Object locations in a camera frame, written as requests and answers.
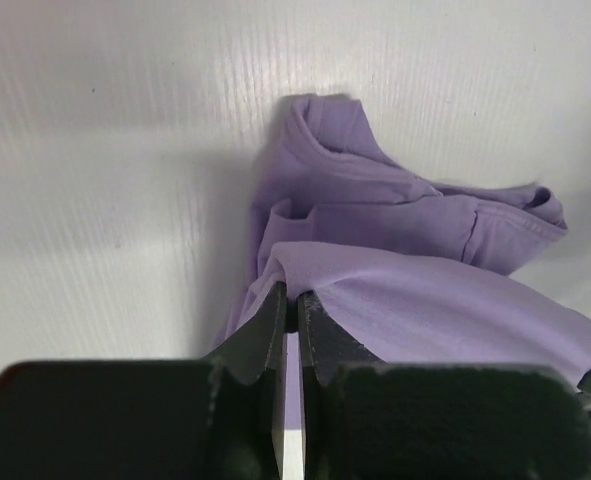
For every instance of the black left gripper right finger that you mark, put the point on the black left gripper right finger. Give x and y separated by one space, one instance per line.
343 398

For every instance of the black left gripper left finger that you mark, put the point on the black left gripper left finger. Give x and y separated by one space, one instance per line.
246 412

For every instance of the purple t-shirt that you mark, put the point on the purple t-shirt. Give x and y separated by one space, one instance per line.
417 271

